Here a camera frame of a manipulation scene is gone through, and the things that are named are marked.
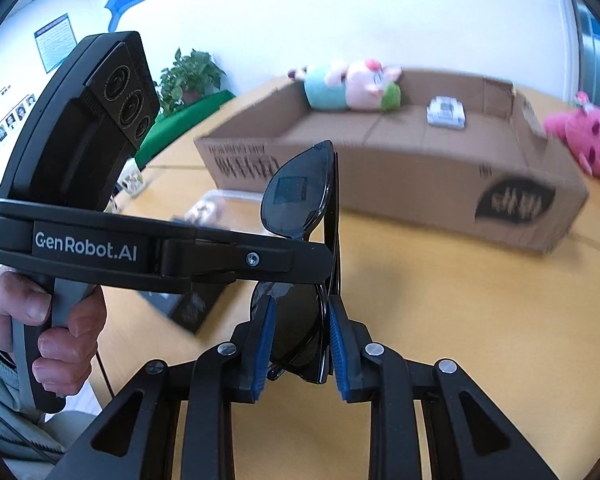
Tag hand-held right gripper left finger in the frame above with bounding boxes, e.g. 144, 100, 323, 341
45, 295, 278, 480

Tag small white toy car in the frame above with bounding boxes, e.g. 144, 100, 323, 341
426, 96, 467, 128

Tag leaf print paper cup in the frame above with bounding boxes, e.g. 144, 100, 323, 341
115, 167, 145, 196

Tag row of wall photos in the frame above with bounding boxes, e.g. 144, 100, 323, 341
0, 87, 36, 161

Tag large potted green plant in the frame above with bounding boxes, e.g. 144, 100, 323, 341
156, 48, 227, 113

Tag clear plastic container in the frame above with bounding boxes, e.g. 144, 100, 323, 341
182, 190, 266, 231

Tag black sunglasses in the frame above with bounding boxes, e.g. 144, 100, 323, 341
250, 140, 343, 385

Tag black glasses case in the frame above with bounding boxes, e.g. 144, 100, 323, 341
140, 215, 238, 336

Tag person's left forearm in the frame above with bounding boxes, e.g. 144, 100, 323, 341
0, 330, 68, 466

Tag blue bordered wall poster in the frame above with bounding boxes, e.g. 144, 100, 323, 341
32, 12, 78, 75

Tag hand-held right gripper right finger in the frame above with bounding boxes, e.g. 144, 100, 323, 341
327, 294, 561, 480

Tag dark pink plush toy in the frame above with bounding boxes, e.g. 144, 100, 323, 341
544, 91, 600, 188

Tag person's left hand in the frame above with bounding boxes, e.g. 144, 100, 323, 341
0, 269, 107, 398

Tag black cable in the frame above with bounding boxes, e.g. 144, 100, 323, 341
96, 354, 117, 397

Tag wooden desktop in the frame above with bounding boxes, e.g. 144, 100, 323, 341
87, 77, 600, 480

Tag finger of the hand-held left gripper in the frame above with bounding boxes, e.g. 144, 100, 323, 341
161, 236, 334, 293

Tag green tablecloth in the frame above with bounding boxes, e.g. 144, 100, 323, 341
134, 90, 237, 171

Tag glass window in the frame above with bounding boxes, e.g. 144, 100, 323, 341
570, 0, 600, 111

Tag pink and teal plush toy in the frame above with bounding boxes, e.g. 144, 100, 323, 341
287, 59, 403, 112

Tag large brown cardboard box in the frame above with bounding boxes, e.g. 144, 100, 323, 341
194, 67, 591, 256

